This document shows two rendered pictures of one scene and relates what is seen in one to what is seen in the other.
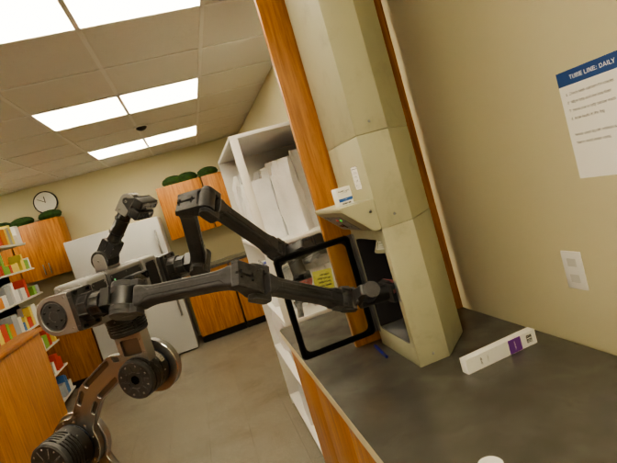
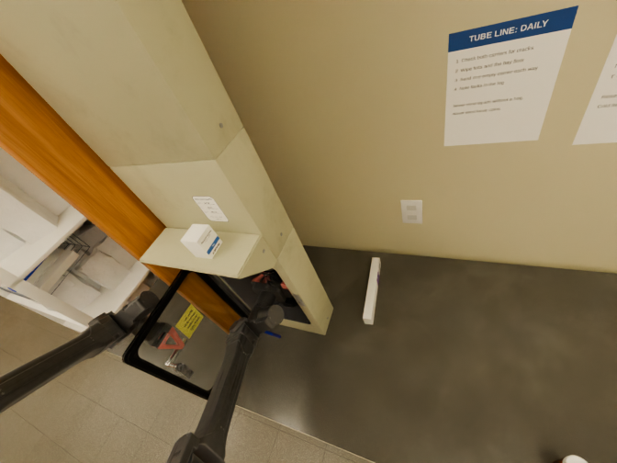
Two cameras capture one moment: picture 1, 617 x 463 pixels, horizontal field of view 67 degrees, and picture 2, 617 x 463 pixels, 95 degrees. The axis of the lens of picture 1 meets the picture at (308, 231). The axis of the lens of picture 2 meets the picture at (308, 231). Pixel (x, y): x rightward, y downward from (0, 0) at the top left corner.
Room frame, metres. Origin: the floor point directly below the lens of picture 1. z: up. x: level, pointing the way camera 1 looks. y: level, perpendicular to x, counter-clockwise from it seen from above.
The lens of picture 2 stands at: (1.03, 0.01, 1.93)
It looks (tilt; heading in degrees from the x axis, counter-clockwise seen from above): 44 degrees down; 320
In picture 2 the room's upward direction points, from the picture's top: 24 degrees counter-clockwise
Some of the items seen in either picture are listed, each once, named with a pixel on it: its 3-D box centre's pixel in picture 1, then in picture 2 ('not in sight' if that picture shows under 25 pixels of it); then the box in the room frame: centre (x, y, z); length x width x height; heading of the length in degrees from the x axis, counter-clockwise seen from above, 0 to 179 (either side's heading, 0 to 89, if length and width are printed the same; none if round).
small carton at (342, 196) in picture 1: (342, 196); (202, 241); (1.57, -0.14, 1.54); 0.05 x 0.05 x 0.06; 14
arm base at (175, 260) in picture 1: (177, 265); not in sight; (1.85, 0.53, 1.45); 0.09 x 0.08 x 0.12; 165
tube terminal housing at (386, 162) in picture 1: (402, 241); (260, 239); (1.66, -0.31, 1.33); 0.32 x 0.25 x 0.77; 13
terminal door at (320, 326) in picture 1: (325, 297); (200, 333); (1.73, 0.01, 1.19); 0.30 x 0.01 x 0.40; 104
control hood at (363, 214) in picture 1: (344, 219); (207, 260); (1.61, -0.13, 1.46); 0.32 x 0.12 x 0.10; 13
